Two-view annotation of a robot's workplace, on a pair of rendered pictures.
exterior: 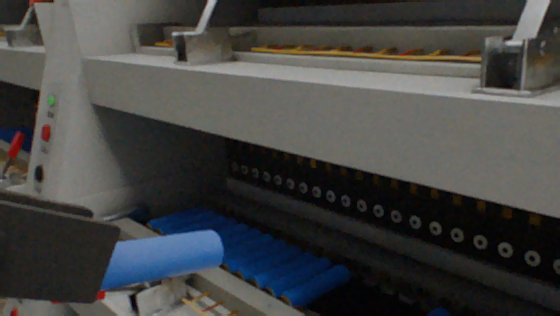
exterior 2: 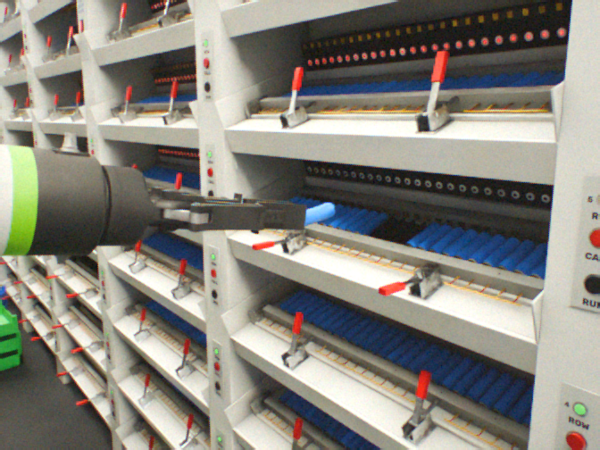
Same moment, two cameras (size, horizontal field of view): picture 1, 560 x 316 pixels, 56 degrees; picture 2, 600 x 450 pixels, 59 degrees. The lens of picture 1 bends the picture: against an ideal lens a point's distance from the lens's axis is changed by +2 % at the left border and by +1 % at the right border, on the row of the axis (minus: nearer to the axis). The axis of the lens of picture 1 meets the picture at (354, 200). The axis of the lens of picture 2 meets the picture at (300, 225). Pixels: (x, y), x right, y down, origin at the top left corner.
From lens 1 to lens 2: 0.42 m
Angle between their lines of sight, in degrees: 12
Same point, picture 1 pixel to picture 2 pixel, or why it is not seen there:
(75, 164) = (229, 186)
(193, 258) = (326, 212)
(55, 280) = (294, 223)
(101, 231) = (302, 207)
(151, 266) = (314, 217)
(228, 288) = (329, 232)
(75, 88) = (223, 145)
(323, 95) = (359, 139)
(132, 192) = (258, 195)
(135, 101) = (261, 148)
